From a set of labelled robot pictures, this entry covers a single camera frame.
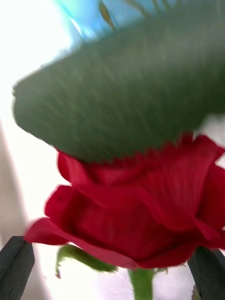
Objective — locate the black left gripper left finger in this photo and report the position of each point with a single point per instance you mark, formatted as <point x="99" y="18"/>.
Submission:
<point x="14" y="269"/>

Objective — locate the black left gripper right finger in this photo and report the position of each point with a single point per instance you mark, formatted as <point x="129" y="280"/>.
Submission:
<point x="208" y="274"/>

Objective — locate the red rose with green stem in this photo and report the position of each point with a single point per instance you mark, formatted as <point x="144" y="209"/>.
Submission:
<point x="140" y="211"/>

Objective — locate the pale blue flower long stem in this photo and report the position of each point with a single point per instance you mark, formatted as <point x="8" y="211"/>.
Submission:
<point x="91" y="14"/>

